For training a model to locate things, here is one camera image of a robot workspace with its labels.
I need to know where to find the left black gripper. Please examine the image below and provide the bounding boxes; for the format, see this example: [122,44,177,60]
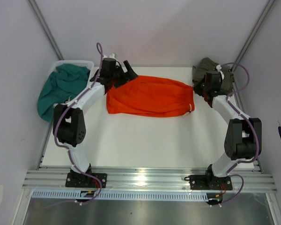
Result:
[110,61,137,89]

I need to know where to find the orange shorts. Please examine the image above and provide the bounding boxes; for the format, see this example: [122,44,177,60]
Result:
[106,75,195,118]

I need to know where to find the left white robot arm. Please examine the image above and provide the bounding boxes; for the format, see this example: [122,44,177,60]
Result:
[53,57,138,188]

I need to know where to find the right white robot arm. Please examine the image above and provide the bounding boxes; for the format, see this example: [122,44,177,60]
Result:
[190,71,262,190]

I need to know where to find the olive green folded shorts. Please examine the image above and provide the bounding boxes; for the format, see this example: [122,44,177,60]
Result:
[192,57,234,94]

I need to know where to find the teal shorts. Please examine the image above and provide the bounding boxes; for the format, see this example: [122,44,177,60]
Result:
[37,63,91,122]

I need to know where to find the white plastic basket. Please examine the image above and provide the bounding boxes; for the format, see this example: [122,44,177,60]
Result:
[49,60,94,105]

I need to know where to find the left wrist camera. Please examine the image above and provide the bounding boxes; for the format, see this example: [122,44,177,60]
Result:
[104,53,116,60]

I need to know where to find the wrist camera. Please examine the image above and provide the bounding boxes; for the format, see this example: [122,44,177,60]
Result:
[215,64,225,80]
[104,53,116,60]

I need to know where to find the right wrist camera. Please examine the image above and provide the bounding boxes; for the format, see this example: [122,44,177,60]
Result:
[215,64,225,80]

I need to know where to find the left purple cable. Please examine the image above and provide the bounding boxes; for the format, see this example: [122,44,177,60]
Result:
[54,42,103,207]

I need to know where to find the right corner aluminium post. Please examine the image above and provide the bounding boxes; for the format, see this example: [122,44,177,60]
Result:
[234,0,278,64]

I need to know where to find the corner aluminium post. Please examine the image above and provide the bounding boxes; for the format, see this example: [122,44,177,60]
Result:
[27,0,64,60]
[234,0,278,64]

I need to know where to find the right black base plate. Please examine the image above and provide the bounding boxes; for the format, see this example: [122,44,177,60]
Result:
[184,175,233,191]

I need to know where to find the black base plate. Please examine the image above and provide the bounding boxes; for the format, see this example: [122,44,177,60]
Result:
[65,171,107,188]
[184,175,233,191]

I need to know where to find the left corner aluminium post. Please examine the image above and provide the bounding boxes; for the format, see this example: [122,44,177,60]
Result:
[27,0,64,60]

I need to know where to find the aluminium mounting rail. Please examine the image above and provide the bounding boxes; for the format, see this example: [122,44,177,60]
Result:
[22,167,277,193]

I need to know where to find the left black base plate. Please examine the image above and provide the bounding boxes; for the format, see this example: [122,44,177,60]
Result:
[65,171,107,188]

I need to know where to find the white slotted cable duct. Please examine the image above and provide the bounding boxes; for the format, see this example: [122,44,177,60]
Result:
[32,189,208,202]

